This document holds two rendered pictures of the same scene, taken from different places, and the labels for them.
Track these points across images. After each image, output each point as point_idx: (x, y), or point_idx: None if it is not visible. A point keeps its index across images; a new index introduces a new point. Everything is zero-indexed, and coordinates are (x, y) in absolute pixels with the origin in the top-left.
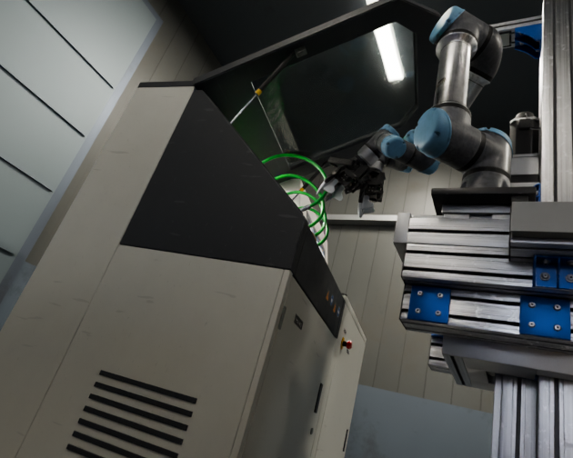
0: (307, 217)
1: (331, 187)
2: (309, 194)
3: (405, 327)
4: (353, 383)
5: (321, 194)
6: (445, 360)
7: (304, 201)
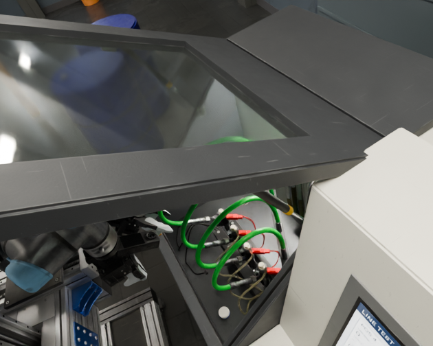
0: (351, 290)
1: (149, 216)
2: (216, 217)
3: (111, 291)
4: None
5: (182, 223)
6: (100, 321)
7: (332, 243)
